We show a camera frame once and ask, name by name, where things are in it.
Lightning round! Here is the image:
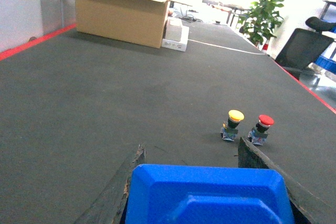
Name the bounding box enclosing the yellow mushroom push button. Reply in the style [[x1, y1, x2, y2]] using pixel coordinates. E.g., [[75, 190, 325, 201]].
[[220, 110, 245, 142]]

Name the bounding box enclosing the green potted plant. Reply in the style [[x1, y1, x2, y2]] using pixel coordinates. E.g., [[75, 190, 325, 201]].
[[238, 0, 284, 46]]

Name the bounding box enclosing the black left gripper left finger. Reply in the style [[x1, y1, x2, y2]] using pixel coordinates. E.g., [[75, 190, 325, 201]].
[[75, 144, 146, 223]]

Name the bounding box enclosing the large cardboard box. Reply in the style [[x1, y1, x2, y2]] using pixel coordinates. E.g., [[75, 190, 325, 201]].
[[75, 0, 188, 48]]

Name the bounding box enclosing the black office chair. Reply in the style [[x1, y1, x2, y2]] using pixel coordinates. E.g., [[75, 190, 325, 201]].
[[275, 16, 335, 80]]

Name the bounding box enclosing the blue plastic block part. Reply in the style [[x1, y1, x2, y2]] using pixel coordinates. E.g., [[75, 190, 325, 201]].
[[125, 164, 295, 223]]

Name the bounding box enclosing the small white box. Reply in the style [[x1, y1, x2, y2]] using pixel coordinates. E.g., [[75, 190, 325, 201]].
[[165, 17, 183, 41]]

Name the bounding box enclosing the white flat box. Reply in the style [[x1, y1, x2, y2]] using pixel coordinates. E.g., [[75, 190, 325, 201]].
[[161, 26, 190, 52]]

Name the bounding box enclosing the red mushroom push button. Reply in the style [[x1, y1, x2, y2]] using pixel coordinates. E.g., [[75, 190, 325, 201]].
[[248, 114, 274, 146]]

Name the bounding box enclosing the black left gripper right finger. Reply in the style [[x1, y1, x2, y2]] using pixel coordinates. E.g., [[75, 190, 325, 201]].
[[238, 137, 335, 223]]

